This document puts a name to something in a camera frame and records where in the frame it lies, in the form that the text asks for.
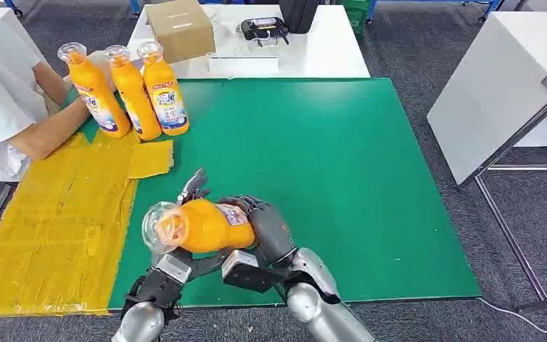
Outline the white rectangular table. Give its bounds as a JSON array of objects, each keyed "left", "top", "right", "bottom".
[{"left": 126, "top": 4, "right": 372, "bottom": 81}]

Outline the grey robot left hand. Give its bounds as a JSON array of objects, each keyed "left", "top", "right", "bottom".
[{"left": 150, "top": 168, "right": 238, "bottom": 280}]

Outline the person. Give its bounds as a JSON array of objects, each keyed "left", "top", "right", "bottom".
[{"left": 0, "top": 0, "right": 114, "bottom": 183}]

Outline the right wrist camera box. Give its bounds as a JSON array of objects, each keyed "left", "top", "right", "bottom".
[{"left": 221, "top": 249, "right": 280, "bottom": 294}]

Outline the grey metal table frame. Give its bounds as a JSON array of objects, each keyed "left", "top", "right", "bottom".
[{"left": 472, "top": 99, "right": 547, "bottom": 314}]

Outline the orange drink bottle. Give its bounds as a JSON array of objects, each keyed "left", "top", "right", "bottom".
[
  {"left": 57, "top": 41, "right": 132, "bottom": 140},
  {"left": 104, "top": 44, "right": 163, "bottom": 142},
  {"left": 140, "top": 198, "right": 257, "bottom": 255},
  {"left": 136, "top": 40, "right": 190, "bottom": 138}
]

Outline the white square table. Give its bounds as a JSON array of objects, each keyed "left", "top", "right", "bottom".
[{"left": 426, "top": 11, "right": 547, "bottom": 187}]

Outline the brown cardboard box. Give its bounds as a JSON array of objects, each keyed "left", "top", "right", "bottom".
[{"left": 145, "top": 0, "right": 217, "bottom": 65}]

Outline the green plastic crate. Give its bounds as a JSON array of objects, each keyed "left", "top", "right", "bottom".
[{"left": 340, "top": 0, "right": 373, "bottom": 35}]

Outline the large yellow sheet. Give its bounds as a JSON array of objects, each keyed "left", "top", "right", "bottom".
[{"left": 0, "top": 130, "right": 141, "bottom": 318}]

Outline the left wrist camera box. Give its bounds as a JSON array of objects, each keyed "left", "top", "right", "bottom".
[{"left": 135, "top": 254, "right": 193, "bottom": 309}]

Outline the white floor cable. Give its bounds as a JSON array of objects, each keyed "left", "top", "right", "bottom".
[{"left": 479, "top": 297, "right": 547, "bottom": 335}]

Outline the black handheld controller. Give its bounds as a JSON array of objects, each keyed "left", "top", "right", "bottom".
[{"left": 238, "top": 16, "right": 291, "bottom": 47}]

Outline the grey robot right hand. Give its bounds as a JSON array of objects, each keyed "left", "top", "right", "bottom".
[{"left": 217, "top": 194, "right": 299, "bottom": 268}]

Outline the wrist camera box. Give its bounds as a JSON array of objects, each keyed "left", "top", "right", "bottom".
[
  {"left": 221, "top": 249, "right": 280, "bottom": 294},
  {"left": 135, "top": 254, "right": 193, "bottom": 309}
]

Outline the green table mat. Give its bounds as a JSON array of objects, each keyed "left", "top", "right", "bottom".
[{"left": 63, "top": 78, "right": 482, "bottom": 311}]

